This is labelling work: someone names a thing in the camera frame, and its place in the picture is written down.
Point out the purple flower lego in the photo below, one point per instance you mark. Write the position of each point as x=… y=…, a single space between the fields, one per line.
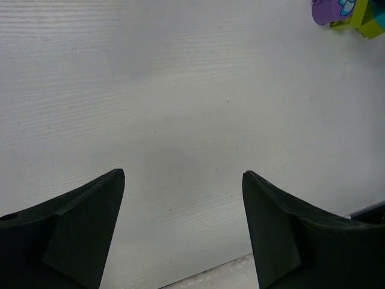
x=328 y=11

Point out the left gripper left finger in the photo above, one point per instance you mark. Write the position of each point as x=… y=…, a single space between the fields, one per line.
x=63 y=242

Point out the lime green lego brick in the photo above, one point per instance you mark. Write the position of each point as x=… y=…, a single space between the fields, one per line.
x=350 y=16

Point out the teal and green brick stack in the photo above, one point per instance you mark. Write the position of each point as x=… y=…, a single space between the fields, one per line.
x=373 y=20

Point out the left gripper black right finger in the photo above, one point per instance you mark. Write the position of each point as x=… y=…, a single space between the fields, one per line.
x=298 y=245

